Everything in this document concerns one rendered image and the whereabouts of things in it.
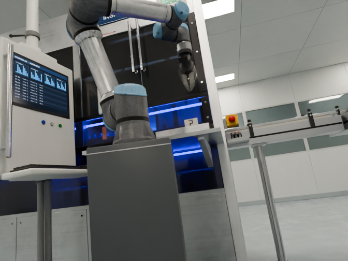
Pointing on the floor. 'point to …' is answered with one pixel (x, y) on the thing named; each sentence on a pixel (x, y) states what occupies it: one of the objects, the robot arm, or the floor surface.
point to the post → (240, 252)
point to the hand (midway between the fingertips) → (189, 88)
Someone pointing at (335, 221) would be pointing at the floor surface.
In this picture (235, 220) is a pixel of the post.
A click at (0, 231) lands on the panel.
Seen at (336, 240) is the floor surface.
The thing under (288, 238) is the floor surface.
